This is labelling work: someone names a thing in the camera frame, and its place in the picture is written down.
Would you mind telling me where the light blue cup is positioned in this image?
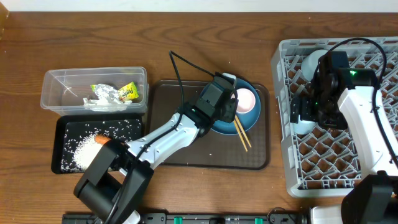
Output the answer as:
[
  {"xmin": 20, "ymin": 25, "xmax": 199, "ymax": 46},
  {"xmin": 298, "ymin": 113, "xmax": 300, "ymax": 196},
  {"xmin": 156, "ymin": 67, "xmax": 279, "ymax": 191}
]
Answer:
[{"xmin": 293, "ymin": 120, "xmax": 316, "ymax": 135}]

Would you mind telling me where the light blue bowl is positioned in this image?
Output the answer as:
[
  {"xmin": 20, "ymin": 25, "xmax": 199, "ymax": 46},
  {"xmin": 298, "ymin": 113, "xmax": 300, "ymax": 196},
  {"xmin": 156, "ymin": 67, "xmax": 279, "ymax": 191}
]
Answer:
[{"xmin": 301, "ymin": 49, "xmax": 327, "ymax": 82}]

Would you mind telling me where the foil snack wrapper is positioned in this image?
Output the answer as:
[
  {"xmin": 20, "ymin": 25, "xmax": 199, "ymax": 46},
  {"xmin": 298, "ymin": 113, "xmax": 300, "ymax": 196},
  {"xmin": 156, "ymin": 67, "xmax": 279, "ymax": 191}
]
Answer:
[{"xmin": 90, "ymin": 82, "xmax": 139, "ymax": 102}]

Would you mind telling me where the orange carrot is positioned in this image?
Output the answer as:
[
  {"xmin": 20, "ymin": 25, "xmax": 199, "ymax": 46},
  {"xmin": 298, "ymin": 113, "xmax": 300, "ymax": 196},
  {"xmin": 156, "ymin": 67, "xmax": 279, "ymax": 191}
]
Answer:
[{"xmin": 94, "ymin": 134, "xmax": 111, "ymax": 145}]

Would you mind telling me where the white rice pile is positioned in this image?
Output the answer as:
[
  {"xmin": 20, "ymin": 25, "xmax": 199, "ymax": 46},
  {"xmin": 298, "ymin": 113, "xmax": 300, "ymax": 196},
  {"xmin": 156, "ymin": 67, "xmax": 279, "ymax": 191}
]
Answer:
[{"xmin": 60, "ymin": 119, "xmax": 142, "ymax": 172}]

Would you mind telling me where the white tissue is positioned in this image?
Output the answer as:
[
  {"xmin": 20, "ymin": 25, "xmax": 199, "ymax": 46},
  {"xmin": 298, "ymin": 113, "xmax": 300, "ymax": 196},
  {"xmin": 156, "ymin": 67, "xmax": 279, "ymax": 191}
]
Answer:
[{"xmin": 83, "ymin": 93, "xmax": 132, "ymax": 112}]

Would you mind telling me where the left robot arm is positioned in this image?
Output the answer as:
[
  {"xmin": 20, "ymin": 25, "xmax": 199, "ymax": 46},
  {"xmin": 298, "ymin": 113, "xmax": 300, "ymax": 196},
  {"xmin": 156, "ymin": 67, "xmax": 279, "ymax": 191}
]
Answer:
[{"xmin": 73, "ymin": 73, "xmax": 238, "ymax": 223}]

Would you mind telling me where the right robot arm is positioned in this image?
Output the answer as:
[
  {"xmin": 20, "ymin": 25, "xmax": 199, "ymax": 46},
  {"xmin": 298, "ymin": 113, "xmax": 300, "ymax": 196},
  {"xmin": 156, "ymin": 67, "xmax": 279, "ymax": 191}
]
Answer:
[{"xmin": 290, "ymin": 50, "xmax": 397, "ymax": 223}]

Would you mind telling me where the grey dishwasher rack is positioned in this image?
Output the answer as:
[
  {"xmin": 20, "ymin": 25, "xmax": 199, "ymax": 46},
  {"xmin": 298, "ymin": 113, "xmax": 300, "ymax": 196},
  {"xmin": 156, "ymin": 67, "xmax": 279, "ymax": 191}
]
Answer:
[{"xmin": 271, "ymin": 36, "xmax": 397, "ymax": 197}]

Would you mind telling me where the black waste tray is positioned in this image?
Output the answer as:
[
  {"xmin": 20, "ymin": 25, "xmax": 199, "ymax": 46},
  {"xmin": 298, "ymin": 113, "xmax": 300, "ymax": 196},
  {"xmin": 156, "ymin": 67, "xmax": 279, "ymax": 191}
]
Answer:
[{"xmin": 51, "ymin": 113, "xmax": 144, "ymax": 174}]

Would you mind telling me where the right wooden chopstick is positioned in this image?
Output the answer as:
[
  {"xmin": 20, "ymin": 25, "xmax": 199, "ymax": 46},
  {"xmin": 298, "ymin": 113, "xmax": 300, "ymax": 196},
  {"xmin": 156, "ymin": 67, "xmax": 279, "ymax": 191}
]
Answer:
[{"xmin": 234, "ymin": 114, "xmax": 252, "ymax": 148}]

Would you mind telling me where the wooden chopstick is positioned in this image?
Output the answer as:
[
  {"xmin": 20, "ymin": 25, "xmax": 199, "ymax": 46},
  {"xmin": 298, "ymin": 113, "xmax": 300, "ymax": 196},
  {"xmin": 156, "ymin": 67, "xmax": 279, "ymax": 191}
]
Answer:
[
  {"xmin": 234, "ymin": 114, "xmax": 252, "ymax": 148},
  {"xmin": 233, "ymin": 116, "xmax": 248, "ymax": 152}
]

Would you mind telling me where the white pink cup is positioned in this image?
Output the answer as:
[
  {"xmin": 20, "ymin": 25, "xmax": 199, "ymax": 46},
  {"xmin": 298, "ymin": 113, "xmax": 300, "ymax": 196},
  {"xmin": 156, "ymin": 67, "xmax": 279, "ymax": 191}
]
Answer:
[{"xmin": 236, "ymin": 88, "xmax": 256, "ymax": 114}]

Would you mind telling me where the dark blue plate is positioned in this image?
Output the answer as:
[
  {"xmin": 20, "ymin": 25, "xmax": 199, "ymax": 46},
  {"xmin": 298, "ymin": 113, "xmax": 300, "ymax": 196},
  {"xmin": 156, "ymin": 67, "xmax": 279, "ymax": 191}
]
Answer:
[{"xmin": 211, "ymin": 78, "xmax": 261, "ymax": 135}]

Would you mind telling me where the left wooden chopstick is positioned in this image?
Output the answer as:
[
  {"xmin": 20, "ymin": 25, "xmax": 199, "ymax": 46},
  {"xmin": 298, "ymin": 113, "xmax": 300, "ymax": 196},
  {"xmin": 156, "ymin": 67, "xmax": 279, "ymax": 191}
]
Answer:
[{"xmin": 233, "ymin": 116, "xmax": 248, "ymax": 152}]

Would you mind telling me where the brown serving tray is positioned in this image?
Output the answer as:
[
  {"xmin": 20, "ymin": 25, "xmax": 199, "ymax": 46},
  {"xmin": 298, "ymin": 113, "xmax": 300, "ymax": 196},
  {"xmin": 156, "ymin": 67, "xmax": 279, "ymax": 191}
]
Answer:
[{"xmin": 146, "ymin": 80, "xmax": 271, "ymax": 170}]

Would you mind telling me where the clear plastic bin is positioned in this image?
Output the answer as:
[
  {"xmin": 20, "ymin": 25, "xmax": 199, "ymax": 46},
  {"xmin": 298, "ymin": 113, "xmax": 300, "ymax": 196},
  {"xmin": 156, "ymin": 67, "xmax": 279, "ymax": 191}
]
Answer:
[{"xmin": 40, "ymin": 67, "xmax": 149, "ymax": 116}]

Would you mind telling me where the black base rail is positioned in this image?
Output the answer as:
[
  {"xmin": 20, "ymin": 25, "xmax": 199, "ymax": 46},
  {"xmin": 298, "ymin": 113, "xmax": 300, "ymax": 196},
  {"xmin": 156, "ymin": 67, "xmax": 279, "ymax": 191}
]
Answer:
[{"xmin": 61, "ymin": 212, "xmax": 312, "ymax": 224}]

